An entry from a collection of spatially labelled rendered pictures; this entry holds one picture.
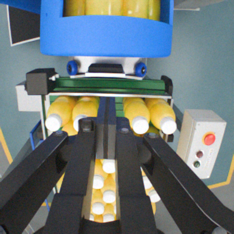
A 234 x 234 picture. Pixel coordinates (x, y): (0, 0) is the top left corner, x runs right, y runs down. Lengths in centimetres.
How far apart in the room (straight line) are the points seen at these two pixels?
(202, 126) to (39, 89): 47
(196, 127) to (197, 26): 126
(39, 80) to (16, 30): 102
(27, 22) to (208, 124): 136
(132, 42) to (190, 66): 138
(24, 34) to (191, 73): 138
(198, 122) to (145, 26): 30
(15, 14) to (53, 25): 126
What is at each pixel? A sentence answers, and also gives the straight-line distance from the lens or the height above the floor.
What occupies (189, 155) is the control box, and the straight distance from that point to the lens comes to 56.
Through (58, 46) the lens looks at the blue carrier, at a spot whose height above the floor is 121.
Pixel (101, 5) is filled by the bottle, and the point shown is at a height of 119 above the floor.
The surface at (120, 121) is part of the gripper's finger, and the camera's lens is 16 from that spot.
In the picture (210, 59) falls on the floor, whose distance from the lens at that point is 175.
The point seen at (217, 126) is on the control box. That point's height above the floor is 110.
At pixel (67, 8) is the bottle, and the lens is 41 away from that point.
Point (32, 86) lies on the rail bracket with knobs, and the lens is 59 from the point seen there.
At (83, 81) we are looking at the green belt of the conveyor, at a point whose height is 89.
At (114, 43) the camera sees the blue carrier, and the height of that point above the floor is 123.
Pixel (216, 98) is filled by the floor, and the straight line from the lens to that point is 185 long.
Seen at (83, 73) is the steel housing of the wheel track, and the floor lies 93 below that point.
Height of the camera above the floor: 153
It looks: 68 degrees down
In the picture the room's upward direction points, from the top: 176 degrees clockwise
